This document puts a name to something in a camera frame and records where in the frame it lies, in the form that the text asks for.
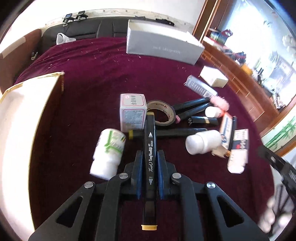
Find white bottle green label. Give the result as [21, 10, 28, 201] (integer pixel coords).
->
[90, 128, 126, 180]

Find black marker olive caps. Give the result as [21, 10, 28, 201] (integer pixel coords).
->
[128, 128, 207, 140]

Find white bottle red label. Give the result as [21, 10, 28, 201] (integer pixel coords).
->
[185, 130, 222, 155]

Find white red box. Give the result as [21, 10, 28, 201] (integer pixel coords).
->
[227, 128, 249, 174]

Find black marker yellow caps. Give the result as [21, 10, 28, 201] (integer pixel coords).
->
[142, 111, 158, 231]

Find black marker peach caps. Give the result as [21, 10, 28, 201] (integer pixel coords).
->
[188, 116, 219, 126]

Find white pink medicine box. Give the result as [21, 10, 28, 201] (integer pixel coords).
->
[119, 93, 147, 133]

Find black marker purple caps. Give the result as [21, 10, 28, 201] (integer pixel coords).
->
[172, 97, 210, 111]

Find brown tape roll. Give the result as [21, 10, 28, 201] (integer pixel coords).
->
[147, 100, 176, 126]

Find white dropper bottle orange cap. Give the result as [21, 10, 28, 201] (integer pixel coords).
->
[205, 106, 224, 118]

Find pink fluffy ball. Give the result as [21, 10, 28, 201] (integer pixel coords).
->
[210, 96, 229, 112]

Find black marker pink caps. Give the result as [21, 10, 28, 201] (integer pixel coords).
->
[176, 103, 213, 123]

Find right white gloved hand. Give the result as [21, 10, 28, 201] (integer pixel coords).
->
[258, 196, 295, 236]

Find maroon velvet table cloth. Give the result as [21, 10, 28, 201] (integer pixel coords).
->
[17, 38, 272, 240]

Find long white ointment box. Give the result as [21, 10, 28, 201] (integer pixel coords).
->
[212, 113, 233, 158]

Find grey red striped carton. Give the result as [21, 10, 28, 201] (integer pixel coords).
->
[184, 75, 218, 98]

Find small cream cardboard box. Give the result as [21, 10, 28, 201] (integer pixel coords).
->
[200, 66, 228, 88]

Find white gold tray box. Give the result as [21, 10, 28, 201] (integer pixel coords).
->
[1, 72, 65, 240]

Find brown wooden cabinet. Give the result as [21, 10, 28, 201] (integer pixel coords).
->
[192, 1, 295, 137]

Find grey shoe box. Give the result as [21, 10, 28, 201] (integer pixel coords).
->
[126, 20, 205, 65]

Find white plastic bag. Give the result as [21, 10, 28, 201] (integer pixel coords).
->
[56, 33, 76, 45]

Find black leather sofa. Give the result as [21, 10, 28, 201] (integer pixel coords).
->
[41, 16, 175, 54]

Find maroon armchair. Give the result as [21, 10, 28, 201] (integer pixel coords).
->
[1, 29, 42, 94]

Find black camera clamps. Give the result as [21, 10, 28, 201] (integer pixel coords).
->
[63, 11, 88, 27]

